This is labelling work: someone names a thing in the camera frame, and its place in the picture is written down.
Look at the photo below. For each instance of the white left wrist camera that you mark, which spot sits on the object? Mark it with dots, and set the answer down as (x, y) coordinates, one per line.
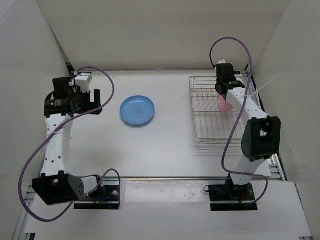
(83, 80)

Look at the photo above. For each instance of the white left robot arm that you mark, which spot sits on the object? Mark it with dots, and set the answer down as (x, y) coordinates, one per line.
(56, 184)

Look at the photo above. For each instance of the blue plastic plate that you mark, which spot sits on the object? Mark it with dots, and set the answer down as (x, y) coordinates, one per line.
(137, 111)

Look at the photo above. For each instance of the metal wire dish rack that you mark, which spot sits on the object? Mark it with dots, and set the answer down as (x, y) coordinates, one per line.
(211, 125)

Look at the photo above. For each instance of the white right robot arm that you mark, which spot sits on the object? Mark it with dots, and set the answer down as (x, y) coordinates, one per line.
(261, 136)

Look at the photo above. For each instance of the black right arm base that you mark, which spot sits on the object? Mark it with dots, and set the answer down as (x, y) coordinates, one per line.
(223, 199)

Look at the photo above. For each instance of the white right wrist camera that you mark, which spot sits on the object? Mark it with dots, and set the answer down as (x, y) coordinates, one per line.
(223, 61)

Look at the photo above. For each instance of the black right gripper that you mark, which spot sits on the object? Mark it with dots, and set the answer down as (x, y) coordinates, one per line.
(235, 79)

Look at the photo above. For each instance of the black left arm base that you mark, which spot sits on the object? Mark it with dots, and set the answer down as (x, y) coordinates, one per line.
(106, 197)

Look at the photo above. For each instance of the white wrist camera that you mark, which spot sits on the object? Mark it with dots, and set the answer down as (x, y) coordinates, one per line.
(83, 80)
(223, 61)

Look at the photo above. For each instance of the pink plastic plate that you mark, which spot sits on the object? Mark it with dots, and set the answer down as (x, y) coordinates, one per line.
(223, 105)

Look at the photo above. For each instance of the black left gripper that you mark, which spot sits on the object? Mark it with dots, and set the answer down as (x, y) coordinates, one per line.
(90, 105)

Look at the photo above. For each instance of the white zip tie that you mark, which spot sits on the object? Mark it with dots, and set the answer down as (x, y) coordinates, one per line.
(257, 91)

